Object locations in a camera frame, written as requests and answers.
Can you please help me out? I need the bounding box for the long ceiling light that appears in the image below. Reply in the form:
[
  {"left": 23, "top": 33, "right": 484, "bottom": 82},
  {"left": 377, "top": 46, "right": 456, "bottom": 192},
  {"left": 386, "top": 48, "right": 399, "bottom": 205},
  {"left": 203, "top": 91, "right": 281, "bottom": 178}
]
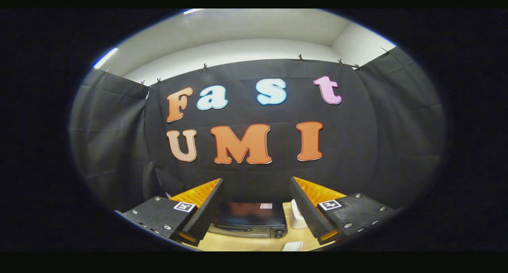
[{"left": 92, "top": 48, "right": 119, "bottom": 69}]

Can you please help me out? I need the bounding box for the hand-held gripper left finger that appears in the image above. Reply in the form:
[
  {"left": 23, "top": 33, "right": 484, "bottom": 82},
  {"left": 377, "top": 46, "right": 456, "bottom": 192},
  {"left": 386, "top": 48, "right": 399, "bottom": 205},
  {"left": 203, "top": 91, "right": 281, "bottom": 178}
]
[{"left": 115, "top": 178, "right": 225, "bottom": 248}]

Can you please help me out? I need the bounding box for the black toaster oven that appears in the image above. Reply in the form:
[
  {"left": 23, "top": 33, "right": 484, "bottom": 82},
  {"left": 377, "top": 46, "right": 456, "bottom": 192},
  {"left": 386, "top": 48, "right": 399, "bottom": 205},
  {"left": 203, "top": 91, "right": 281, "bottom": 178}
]
[{"left": 208, "top": 202, "right": 288, "bottom": 239}]

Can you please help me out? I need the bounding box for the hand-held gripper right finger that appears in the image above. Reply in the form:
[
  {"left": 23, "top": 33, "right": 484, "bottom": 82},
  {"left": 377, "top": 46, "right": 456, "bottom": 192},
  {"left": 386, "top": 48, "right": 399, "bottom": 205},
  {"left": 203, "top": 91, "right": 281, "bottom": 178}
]
[{"left": 290, "top": 176, "right": 397, "bottom": 245}]

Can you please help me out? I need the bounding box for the row of small cloth clips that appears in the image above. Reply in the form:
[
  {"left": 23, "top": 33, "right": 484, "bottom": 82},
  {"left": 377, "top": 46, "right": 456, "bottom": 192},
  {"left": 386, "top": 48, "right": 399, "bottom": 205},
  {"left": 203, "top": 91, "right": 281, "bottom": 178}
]
[{"left": 103, "top": 47, "right": 391, "bottom": 86}]

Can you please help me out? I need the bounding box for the white slot toaster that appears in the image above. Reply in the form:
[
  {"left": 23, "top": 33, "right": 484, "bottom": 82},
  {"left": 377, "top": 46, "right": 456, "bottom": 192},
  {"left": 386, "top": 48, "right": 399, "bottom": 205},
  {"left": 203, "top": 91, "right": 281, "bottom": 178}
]
[{"left": 291, "top": 199, "right": 308, "bottom": 229}]

